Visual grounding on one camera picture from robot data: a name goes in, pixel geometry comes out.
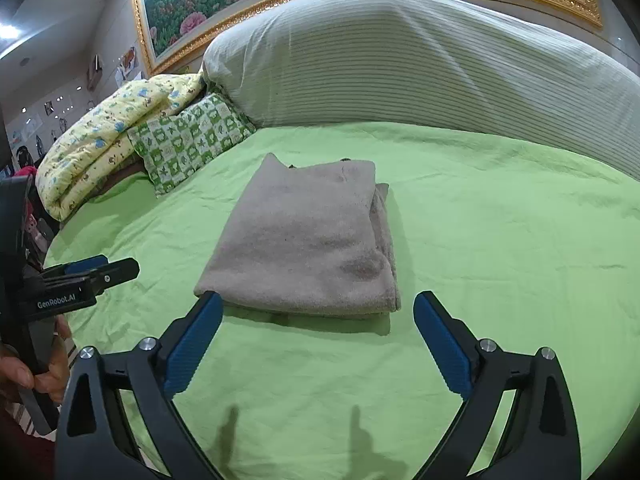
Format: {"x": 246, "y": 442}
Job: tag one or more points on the beige brown knit sweater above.
{"x": 307, "y": 240}

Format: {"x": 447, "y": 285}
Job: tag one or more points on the green white patterned pillow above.
{"x": 174, "y": 148}

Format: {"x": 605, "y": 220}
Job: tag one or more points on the left hand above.
{"x": 15, "y": 374}

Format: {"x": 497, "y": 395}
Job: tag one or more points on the green bed sheet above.
{"x": 528, "y": 245}

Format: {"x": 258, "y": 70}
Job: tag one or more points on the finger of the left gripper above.
{"x": 76, "y": 269}
{"x": 113, "y": 274}

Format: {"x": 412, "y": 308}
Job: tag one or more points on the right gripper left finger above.
{"x": 94, "y": 438}

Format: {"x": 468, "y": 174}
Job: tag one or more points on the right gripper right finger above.
{"x": 540, "y": 439}

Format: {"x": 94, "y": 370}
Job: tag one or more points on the yellow patterned quilt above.
{"x": 81, "y": 159}

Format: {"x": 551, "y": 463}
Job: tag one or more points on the red sleeve forearm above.
{"x": 23, "y": 456}

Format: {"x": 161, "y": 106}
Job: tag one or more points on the white striped headboard cushion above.
{"x": 438, "y": 63}

